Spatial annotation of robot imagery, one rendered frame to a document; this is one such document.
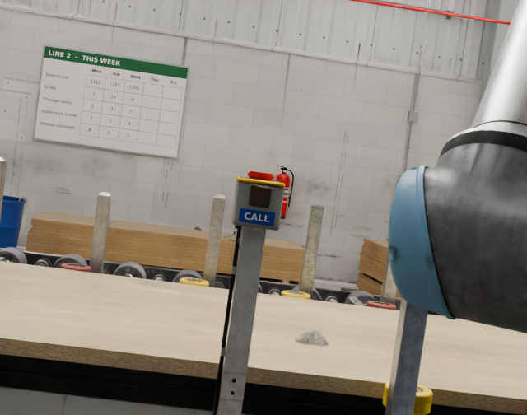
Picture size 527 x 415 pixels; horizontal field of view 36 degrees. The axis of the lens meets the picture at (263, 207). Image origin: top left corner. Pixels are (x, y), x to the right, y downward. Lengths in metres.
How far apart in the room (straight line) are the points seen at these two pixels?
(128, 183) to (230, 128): 1.18
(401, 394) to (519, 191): 0.70
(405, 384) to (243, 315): 0.27
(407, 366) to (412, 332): 0.05
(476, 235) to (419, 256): 0.05
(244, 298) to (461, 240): 0.65
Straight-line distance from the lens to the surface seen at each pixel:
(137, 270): 2.72
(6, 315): 1.60
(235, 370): 1.24
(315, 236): 2.32
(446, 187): 0.64
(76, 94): 8.29
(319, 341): 1.65
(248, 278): 1.21
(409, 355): 1.27
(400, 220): 0.63
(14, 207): 6.69
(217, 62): 8.36
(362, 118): 8.60
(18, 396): 1.51
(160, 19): 8.38
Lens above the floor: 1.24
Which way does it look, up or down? 3 degrees down
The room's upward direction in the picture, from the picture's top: 8 degrees clockwise
